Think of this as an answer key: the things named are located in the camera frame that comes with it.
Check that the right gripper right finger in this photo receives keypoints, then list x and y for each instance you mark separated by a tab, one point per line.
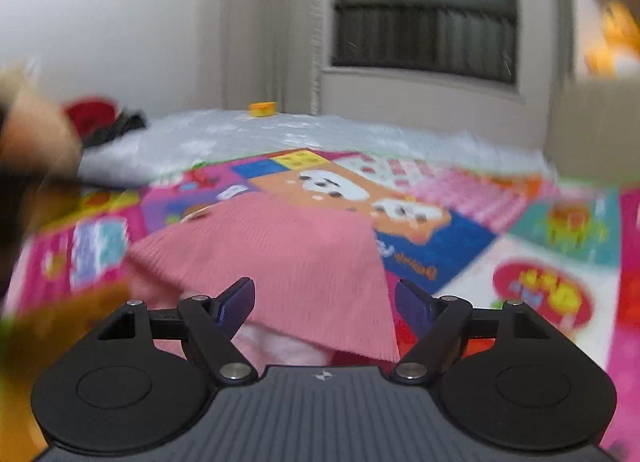
438	324

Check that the red and black clothes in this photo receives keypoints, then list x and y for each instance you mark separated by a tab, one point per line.
100	120

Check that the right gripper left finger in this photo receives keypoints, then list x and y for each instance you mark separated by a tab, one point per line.
210	325

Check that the small yellow toy block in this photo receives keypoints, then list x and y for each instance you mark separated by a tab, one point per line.
263	109

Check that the dark framed window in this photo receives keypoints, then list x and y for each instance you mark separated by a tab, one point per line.
471	38

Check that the white vertical curtain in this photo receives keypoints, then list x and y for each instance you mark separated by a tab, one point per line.
271	50

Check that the colourful cartoon play mat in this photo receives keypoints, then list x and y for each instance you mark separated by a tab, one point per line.
570	251

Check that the yellow duck plush toy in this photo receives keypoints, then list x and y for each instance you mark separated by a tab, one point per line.
618	55

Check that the pink knit sweater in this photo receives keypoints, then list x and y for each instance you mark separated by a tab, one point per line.
320	285

